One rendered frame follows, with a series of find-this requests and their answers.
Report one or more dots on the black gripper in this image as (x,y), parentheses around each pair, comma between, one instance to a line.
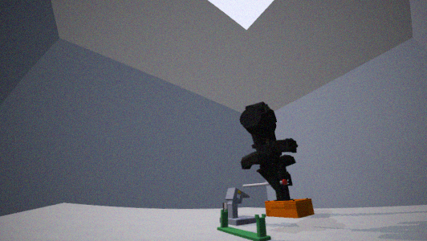
(271,166)

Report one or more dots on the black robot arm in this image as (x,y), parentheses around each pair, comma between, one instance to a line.
(259,120)

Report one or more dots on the grey tapered pin with red cap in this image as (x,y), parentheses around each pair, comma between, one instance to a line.
(284,182)

